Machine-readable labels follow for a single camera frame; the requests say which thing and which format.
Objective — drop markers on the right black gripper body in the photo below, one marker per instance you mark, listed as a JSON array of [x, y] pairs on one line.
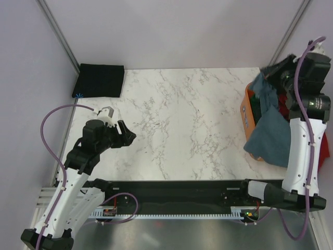
[[285, 74]]

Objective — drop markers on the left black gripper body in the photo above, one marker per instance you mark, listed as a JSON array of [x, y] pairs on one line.
[[112, 138]]

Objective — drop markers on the blue-grey t shirt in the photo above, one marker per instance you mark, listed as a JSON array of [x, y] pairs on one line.
[[270, 139]]

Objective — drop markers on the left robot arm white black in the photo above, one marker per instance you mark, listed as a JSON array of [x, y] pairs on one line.
[[63, 217]]

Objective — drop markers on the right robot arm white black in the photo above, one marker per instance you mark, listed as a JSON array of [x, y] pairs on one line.
[[309, 111]]

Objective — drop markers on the green t shirt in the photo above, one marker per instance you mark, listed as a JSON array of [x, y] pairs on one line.
[[256, 109]]

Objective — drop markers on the folded black t shirt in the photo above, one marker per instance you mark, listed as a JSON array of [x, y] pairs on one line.
[[99, 81]]

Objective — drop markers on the orange plastic basket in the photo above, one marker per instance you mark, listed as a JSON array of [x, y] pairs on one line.
[[246, 112]]

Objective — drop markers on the red t shirt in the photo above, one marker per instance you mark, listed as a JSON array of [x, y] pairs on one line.
[[324, 150]]

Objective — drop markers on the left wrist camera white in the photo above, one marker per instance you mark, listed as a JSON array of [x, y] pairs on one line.
[[105, 115]]

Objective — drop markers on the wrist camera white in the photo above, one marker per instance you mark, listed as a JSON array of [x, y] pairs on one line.
[[105, 115], [318, 48]]

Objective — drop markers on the right aluminium frame post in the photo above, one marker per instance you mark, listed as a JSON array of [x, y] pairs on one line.
[[291, 28]]

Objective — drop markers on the aluminium frame post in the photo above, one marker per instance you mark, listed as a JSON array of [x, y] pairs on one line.
[[58, 33], [291, 28]]

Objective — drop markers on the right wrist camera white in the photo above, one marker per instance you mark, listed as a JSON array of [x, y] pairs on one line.
[[318, 48]]

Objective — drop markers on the aluminium frame extrusion base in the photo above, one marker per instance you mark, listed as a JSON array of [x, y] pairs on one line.
[[45, 197]]

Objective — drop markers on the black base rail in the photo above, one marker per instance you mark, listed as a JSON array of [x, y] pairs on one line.
[[174, 197]]

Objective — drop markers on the left aluminium frame post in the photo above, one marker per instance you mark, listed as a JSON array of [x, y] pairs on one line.
[[58, 33]]

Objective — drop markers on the white slotted cable duct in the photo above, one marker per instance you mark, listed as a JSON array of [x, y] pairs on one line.
[[234, 214]]

